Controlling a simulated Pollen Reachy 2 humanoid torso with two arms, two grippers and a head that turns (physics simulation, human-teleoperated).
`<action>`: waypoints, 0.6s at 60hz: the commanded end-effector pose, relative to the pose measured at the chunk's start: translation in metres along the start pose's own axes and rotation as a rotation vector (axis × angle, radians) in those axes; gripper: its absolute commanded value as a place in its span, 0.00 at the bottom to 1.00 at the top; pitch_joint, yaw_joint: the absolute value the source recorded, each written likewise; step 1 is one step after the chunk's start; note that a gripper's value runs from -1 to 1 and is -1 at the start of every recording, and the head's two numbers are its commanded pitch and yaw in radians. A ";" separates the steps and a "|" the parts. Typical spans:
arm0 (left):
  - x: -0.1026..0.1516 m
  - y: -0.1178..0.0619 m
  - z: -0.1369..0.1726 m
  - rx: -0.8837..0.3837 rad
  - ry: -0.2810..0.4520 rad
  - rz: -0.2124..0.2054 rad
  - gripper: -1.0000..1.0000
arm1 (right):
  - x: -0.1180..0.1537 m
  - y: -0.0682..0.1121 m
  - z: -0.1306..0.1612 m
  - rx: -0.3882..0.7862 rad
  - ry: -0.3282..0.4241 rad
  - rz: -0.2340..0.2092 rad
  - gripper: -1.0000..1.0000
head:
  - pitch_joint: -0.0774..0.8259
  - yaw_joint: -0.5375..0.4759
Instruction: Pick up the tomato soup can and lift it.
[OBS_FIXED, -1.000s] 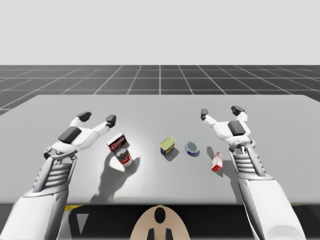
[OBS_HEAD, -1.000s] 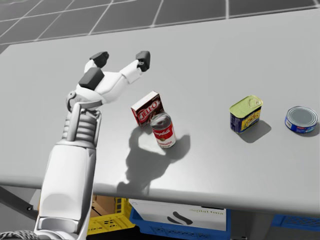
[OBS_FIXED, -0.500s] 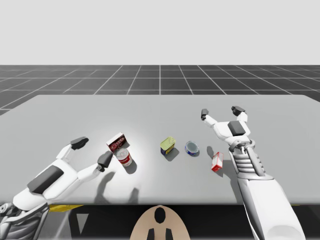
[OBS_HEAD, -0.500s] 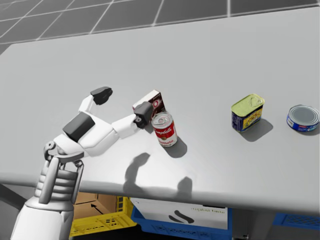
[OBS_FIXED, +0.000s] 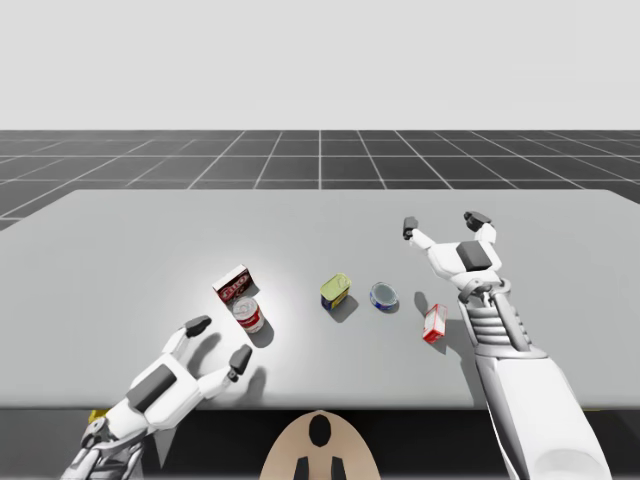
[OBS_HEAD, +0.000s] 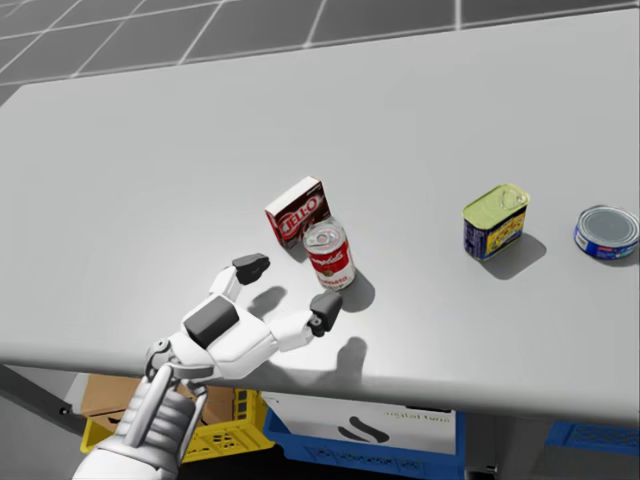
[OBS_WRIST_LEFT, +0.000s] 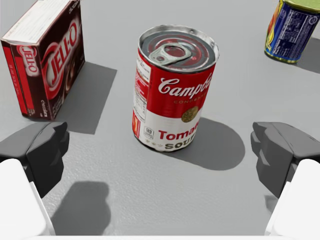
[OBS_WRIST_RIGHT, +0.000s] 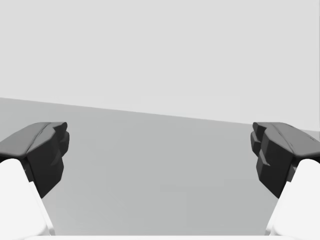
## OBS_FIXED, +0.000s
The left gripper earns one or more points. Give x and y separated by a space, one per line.
160 395

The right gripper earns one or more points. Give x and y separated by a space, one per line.
467 260

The red and white can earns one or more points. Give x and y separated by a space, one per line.
250 317

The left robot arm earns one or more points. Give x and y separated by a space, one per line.
100 450

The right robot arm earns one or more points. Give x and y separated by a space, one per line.
540 400

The blue flat can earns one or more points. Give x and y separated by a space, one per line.
384 296

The green and blue rectangular can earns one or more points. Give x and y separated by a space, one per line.
335 291

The red and brown carton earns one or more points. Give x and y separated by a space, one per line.
235 287

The red and white carton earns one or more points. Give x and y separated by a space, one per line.
435 324

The tan robot part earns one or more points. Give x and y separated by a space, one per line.
285 450

